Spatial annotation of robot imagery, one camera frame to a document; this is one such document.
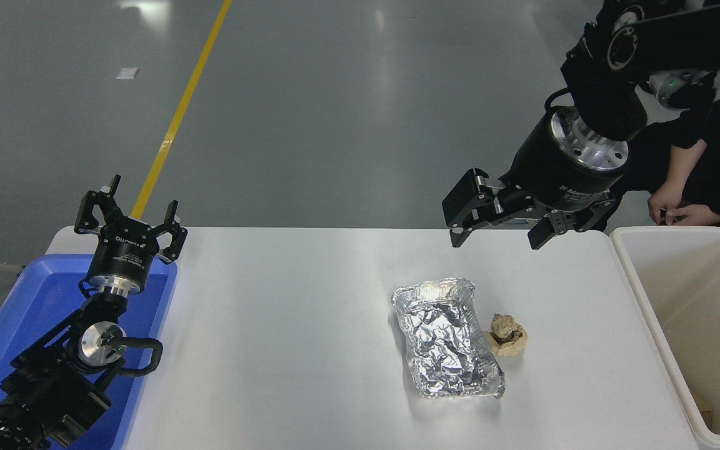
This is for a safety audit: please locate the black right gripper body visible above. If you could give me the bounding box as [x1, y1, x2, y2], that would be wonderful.
[502, 111, 624, 213]

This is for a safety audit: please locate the person's right hand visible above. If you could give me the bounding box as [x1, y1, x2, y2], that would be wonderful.
[647, 180, 686, 226]

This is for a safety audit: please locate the large pale plastic bin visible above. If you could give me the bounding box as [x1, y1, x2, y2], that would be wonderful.
[610, 226, 720, 450]

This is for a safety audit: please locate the tan paper ball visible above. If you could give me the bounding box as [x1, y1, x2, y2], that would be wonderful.
[484, 314, 528, 358]

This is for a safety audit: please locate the person's left hand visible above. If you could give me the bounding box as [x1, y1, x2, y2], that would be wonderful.
[665, 204, 720, 227]

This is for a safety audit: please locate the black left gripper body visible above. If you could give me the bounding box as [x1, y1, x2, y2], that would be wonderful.
[87, 219, 161, 287]

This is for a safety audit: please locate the silver foil tray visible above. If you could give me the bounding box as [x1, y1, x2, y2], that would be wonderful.
[391, 277, 506, 399]

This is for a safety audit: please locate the blue plastic tray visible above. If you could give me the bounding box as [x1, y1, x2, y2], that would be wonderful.
[0, 253, 178, 450]

